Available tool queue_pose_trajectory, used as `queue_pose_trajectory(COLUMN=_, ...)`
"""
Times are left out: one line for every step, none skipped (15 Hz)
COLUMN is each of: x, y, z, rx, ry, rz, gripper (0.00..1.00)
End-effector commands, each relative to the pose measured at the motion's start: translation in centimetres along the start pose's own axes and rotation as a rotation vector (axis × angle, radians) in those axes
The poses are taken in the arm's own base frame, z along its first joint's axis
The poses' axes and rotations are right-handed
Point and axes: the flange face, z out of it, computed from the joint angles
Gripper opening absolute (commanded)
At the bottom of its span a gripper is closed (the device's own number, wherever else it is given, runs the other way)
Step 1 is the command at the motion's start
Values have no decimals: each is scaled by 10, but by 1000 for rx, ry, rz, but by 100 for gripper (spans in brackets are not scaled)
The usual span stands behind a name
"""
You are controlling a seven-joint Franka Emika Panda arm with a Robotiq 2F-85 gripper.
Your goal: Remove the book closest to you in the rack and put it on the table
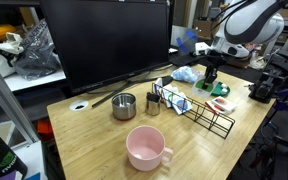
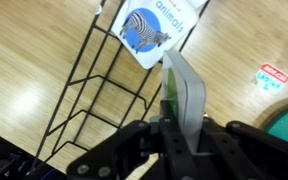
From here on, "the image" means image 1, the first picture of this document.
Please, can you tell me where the white bag black print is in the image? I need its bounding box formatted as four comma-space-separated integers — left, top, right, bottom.
0, 32, 26, 78

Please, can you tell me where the small steel pitcher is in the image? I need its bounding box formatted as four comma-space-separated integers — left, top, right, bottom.
145, 91, 161, 117

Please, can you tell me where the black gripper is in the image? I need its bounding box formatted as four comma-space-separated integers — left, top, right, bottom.
201, 49, 229, 90

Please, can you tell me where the slanted aluminium frame post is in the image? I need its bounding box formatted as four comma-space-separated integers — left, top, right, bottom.
0, 49, 41, 144

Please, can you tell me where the orange object under table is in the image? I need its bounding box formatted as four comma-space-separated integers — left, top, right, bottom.
36, 118, 54, 135

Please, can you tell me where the black wire rack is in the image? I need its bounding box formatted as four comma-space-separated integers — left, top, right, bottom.
151, 82, 237, 140

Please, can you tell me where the grey plastic bag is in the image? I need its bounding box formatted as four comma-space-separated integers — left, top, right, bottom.
13, 19, 62, 82

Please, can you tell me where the white book blue circle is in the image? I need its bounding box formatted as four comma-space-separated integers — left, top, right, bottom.
170, 93, 193, 116

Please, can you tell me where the white book orange black print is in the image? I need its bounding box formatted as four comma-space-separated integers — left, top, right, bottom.
205, 100, 226, 116

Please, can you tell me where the purple book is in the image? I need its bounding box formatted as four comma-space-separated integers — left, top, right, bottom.
0, 169, 24, 180

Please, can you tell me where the white book small green print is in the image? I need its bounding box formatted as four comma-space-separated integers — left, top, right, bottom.
162, 84, 182, 109

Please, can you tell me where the pink mug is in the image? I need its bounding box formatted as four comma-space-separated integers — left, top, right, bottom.
125, 125, 174, 173

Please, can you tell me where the black bottle green logo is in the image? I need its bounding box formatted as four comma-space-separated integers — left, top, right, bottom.
0, 128, 29, 180

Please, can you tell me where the white shelf board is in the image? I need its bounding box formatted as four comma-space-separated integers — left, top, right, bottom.
0, 68, 67, 100

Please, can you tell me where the white book orange circle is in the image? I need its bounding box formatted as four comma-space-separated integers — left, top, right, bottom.
213, 95, 238, 113

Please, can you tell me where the plain white book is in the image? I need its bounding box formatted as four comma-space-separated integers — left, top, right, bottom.
153, 77, 165, 98

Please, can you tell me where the black machine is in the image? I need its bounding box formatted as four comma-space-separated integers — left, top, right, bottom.
248, 53, 288, 104

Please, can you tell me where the plastic bag of blue packets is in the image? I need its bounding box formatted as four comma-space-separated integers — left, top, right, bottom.
170, 65, 202, 85

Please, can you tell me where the green plate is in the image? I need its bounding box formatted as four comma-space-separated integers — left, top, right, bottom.
211, 80, 232, 98

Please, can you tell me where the wide steel cup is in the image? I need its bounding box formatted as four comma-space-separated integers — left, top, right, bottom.
111, 92, 137, 121

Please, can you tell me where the black monitor stand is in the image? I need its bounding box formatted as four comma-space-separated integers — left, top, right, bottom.
91, 68, 172, 109

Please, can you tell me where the white book green circle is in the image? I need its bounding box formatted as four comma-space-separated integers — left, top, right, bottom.
191, 78, 219, 100

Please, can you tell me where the white cable grommet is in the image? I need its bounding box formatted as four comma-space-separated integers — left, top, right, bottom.
68, 99, 90, 112

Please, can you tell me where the black computer monitor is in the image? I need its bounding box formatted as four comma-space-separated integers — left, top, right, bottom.
38, 0, 172, 95

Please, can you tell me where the white board blue tape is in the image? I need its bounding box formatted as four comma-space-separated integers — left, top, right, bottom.
175, 28, 199, 55

